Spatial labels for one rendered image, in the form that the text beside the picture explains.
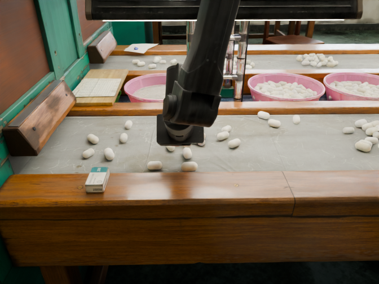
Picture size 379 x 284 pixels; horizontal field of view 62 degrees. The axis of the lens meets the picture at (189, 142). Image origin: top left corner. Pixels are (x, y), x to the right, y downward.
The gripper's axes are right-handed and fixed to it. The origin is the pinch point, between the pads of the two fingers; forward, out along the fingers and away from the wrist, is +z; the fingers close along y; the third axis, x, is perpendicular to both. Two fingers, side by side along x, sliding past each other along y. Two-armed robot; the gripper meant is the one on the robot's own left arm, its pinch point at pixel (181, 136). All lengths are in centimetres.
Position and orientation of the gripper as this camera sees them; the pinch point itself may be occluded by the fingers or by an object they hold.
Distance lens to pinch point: 77.0
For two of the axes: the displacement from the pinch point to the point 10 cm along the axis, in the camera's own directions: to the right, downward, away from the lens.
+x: 0.1, 9.8, -1.8
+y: -10.0, 0.1, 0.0
